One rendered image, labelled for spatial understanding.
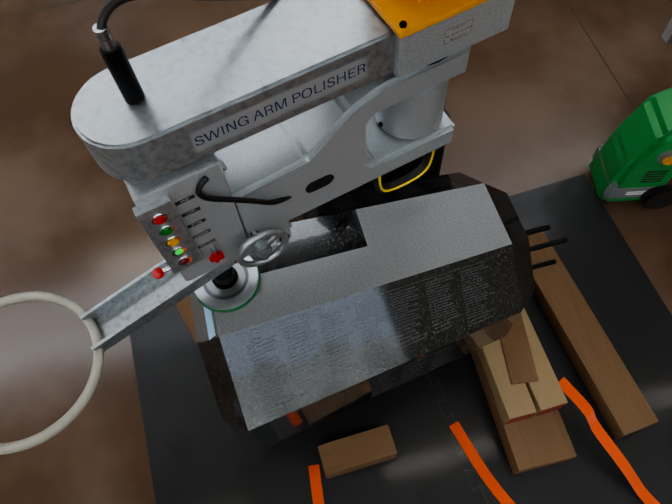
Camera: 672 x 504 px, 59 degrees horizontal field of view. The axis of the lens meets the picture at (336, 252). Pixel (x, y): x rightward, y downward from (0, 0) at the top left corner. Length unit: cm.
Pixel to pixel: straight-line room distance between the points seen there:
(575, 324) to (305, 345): 134
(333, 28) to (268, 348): 104
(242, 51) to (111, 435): 199
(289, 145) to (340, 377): 86
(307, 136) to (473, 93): 219
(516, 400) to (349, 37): 168
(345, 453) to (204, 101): 167
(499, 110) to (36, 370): 271
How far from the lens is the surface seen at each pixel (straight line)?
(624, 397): 279
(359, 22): 132
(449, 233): 202
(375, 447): 251
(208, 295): 194
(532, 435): 261
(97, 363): 189
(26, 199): 359
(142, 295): 190
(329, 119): 144
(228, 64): 127
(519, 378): 254
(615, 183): 319
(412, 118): 161
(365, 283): 192
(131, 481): 281
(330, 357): 198
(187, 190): 134
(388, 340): 200
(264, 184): 146
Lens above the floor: 262
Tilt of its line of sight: 63 degrees down
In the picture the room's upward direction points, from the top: 6 degrees counter-clockwise
